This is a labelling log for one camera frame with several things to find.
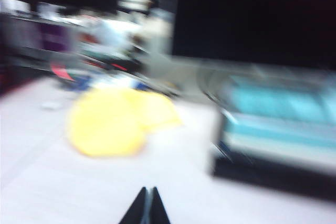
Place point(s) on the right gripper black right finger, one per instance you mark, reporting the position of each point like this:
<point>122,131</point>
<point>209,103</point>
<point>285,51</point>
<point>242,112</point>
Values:
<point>158,213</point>

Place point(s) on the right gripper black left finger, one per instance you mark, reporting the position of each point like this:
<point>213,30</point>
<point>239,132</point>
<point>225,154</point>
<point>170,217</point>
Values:
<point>135,213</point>

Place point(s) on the yellow microfibre rag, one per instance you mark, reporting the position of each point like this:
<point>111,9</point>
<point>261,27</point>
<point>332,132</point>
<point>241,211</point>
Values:
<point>110,124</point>

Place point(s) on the blue and white carton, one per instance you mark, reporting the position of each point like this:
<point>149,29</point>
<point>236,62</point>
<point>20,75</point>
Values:
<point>113,82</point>

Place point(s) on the black mouse with red light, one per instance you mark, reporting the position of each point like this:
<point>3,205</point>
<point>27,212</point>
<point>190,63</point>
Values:
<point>123,65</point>

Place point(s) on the teal book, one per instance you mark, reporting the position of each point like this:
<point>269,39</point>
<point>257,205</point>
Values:
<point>275,103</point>

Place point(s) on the silver monitor stand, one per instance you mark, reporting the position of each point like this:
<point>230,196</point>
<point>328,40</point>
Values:
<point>262,70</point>

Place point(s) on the purple acrylic name sign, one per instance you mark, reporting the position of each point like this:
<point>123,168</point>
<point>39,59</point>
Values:
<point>52,37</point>

